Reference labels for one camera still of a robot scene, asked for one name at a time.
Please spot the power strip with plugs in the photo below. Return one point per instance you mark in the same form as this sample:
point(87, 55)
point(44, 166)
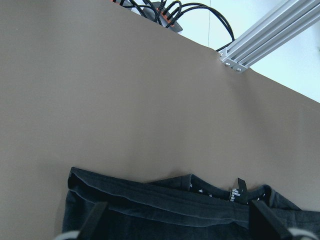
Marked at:
point(156, 11)

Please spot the black graphic t-shirt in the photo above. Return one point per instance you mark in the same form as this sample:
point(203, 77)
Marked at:
point(179, 208)

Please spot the aluminium frame post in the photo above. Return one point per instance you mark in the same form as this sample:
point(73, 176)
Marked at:
point(285, 21)

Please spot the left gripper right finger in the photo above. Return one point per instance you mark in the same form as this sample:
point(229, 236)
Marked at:
point(264, 225)

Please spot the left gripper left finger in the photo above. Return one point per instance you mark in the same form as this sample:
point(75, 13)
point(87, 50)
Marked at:
point(90, 226)

